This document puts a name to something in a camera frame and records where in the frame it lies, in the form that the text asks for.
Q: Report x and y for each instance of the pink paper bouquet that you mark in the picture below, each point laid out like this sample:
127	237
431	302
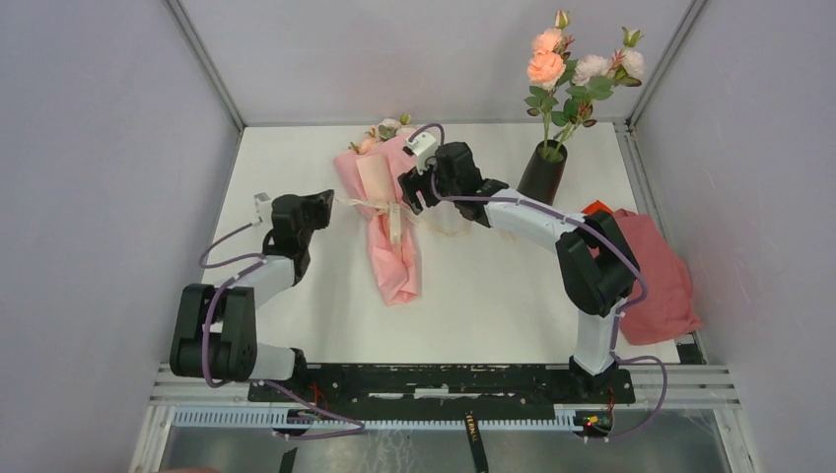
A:
368	171

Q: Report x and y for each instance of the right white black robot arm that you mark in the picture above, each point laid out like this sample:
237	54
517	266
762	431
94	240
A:
598	268

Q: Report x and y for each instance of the black cylindrical vase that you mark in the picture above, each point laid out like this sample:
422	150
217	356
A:
544	171

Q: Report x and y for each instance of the pink crumpled cloth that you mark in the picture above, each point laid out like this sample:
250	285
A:
668	311

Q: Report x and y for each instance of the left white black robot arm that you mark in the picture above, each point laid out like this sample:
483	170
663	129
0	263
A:
215	334

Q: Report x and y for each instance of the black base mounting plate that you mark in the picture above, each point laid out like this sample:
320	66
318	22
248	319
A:
370	392

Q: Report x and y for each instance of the peach white artificial roses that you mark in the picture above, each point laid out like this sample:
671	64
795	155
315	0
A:
563	89

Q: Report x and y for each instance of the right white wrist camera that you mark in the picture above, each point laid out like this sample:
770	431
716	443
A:
421	146

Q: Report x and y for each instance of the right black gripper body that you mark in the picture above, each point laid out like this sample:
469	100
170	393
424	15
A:
446	190

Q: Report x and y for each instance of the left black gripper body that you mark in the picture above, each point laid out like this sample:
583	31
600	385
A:
316	217

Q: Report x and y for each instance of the orange paper piece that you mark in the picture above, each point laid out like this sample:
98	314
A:
595	207

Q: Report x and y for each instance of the cream printed ribbon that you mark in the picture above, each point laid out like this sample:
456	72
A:
418	219

